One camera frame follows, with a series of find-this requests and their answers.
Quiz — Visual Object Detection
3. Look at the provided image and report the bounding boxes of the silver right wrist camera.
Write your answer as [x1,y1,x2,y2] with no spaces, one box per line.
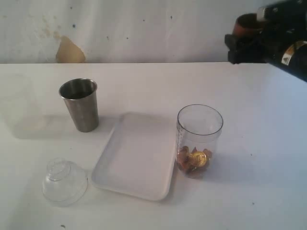
[256,0,307,22]

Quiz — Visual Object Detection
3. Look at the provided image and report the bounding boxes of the brown coins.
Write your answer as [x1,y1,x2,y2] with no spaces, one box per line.
[176,146,213,178]

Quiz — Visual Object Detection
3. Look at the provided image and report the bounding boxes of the brown wooden cup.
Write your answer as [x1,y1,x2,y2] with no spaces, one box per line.
[232,13,265,37]

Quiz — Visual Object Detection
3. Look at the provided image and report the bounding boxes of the stainless steel cup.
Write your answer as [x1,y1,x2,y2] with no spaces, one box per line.
[59,78,99,132]

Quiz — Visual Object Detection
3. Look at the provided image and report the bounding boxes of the translucent plastic container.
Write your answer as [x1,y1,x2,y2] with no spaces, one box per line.
[0,74,37,139]

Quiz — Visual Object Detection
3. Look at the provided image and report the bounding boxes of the gold coin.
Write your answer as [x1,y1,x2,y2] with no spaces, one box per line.
[188,151,207,168]

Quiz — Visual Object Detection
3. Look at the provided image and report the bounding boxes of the white rectangular tray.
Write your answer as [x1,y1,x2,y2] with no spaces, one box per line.
[91,112,176,201]

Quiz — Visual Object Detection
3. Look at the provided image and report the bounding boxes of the clear plastic shaker cup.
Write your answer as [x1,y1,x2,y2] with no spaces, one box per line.
[176,103,224,179]

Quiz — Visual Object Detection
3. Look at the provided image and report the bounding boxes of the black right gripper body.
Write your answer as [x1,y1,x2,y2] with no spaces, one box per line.
[224,21,295,64]

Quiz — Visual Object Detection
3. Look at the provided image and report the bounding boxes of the clear plastic shaker lid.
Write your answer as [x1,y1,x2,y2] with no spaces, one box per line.
[42,158,88,207]

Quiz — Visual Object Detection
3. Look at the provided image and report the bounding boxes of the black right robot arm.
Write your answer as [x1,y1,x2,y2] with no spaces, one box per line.
[224,23,307,81]

